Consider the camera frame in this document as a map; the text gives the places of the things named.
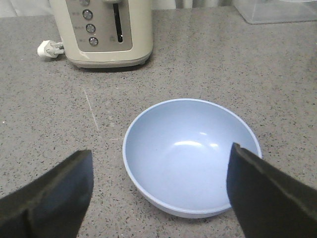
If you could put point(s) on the cream toaster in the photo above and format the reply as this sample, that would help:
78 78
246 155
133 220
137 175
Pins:
105 33

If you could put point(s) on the light blue bowl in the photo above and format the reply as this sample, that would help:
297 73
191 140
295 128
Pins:
177 153

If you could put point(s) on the white power plug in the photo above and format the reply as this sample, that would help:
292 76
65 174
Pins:
50 49

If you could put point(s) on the clear plastic food container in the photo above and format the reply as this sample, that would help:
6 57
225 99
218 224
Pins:
276 11

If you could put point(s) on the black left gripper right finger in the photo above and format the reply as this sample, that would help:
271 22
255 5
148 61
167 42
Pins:
267 202

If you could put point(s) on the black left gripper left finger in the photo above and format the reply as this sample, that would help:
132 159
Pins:
52 206

